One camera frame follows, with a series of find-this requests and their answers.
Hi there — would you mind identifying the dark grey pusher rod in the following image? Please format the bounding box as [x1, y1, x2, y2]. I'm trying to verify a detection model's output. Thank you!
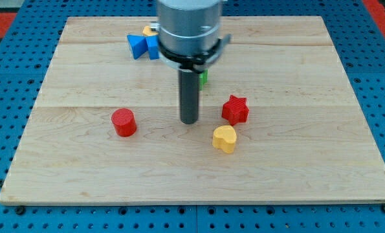
[179, 71, 200, 124]

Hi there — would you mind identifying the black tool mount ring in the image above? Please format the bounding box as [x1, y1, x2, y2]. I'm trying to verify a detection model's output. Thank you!
[158, 34, 231, 73]

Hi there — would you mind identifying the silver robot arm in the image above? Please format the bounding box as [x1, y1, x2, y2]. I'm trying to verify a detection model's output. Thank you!
[151, 0, 231, 124]

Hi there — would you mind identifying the green block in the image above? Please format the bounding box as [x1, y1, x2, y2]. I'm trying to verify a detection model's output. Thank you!
[199, 70, 208, 91]

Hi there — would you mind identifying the blue cube block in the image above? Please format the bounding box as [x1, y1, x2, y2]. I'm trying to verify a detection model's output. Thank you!
[146, 36, 159, 60]

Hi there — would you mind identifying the yellow pentagon block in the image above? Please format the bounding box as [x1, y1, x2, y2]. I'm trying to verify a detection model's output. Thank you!
[142, 26, 159, 37]

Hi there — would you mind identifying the red star block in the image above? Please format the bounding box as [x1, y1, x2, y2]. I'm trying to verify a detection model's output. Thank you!
[221, 94, 249, 126]

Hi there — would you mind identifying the blue triangle block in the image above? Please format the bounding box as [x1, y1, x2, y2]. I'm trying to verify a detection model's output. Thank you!
[127, 35, 148, 60]

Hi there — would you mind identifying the yellow heart block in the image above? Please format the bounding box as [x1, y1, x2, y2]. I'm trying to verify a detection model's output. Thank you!
[212, 125, 237, 153]

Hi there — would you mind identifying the red cylinder block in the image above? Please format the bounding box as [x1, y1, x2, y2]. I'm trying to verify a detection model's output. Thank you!
[111, 108, 137, 137]

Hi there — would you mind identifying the wooden board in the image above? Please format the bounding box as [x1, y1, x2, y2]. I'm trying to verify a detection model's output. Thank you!
[0, 16, 385, 206]

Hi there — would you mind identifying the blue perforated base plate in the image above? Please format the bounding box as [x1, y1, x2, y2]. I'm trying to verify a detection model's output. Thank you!
[0, 1, 385, 232]

